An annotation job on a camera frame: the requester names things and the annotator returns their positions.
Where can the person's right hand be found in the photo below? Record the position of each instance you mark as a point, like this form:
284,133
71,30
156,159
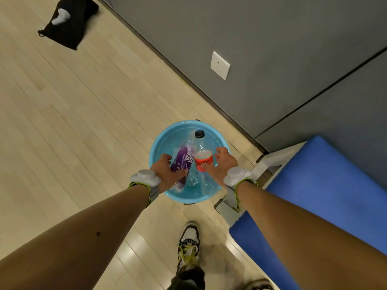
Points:
223,166

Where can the person's left hand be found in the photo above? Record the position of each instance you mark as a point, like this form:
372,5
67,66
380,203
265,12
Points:
164,176

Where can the red label black cap bottle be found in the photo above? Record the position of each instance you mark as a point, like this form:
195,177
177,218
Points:
204,158

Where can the purple label bottle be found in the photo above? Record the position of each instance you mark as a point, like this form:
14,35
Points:
183,160

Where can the blue plastic bucket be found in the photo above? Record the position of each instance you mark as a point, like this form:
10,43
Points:
169,138

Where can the blue padded bench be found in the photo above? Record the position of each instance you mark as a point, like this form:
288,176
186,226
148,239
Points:
317,178

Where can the person's right forearm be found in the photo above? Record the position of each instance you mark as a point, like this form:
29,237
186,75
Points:
302,232

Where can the person's left forearm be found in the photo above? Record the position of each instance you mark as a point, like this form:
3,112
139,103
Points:
75,238

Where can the person's left shoe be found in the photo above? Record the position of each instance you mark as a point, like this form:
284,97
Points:
188,238

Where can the person's shoe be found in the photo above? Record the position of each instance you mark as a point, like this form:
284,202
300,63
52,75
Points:
188,238
258,285

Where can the person's dark trousers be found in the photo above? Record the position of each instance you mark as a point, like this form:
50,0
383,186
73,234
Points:
187,280

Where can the person's right shoe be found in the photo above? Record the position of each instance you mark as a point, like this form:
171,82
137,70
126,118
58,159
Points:
258,285

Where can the white right wrist tracker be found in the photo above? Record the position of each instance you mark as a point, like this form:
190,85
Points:
237,175

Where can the white wrist tracker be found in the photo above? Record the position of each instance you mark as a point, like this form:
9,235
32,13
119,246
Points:
237,175
145,176

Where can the white left wrist tracker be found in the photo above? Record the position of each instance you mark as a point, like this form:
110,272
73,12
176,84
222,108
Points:
145,176

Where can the black cloth bag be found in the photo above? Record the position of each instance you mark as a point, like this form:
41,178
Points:
75,24

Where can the white controller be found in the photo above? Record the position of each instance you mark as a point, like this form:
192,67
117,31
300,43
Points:
62,16

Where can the white wall socket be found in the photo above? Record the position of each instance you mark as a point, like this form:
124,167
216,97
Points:
220,65

